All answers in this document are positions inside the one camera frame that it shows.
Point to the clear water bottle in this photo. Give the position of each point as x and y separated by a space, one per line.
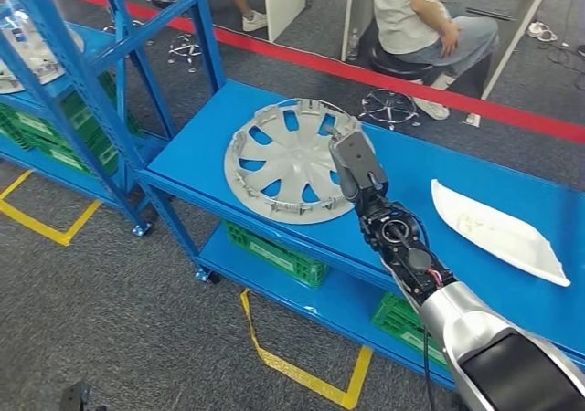
352 48

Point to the yellow floor tape outline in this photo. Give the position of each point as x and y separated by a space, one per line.
297 377
45 230

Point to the tall blue metal rack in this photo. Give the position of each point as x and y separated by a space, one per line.
71 75

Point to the silver hubcap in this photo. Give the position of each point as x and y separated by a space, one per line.
27 69
292 172

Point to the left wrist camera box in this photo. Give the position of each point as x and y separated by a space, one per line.
75 399

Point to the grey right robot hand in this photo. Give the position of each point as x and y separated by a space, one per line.
361 163

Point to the pale sandal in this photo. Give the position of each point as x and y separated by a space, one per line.
548 36
534 28

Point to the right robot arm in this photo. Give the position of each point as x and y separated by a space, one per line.
480 335

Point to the small white floor tag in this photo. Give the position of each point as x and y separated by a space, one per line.
472 120

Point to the white plastic body part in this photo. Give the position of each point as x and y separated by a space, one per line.
494 230

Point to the low blue metal shelf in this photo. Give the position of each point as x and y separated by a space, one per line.
411 154

